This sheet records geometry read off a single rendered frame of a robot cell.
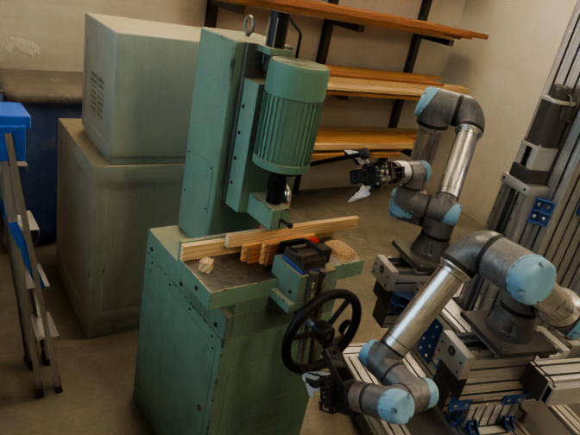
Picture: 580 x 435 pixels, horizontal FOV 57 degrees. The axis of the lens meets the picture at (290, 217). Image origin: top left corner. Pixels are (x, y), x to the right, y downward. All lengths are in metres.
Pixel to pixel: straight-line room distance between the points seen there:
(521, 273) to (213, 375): 0.95
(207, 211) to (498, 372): 1.08
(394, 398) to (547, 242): 0.93
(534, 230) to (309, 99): 0.94
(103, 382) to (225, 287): 1.13
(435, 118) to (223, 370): 1.12
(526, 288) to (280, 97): 0.79
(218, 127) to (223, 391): 0.83
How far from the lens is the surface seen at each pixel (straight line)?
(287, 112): 1.51
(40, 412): 2.43
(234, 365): 1.73
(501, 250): 1.37
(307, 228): 1.81
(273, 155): 1.54
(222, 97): 1.70
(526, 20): 5.10
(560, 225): 2.00
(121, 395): 2.47
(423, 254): 2.16
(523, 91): 5.01
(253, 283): 1.56
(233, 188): 1.74
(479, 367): 1.84
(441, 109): 1.97
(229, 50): 1.67
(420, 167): 1.78
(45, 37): 3.64
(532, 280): 1.35
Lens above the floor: 1.72
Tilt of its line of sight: 24 degrees down
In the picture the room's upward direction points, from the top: 12 degrees clockwise
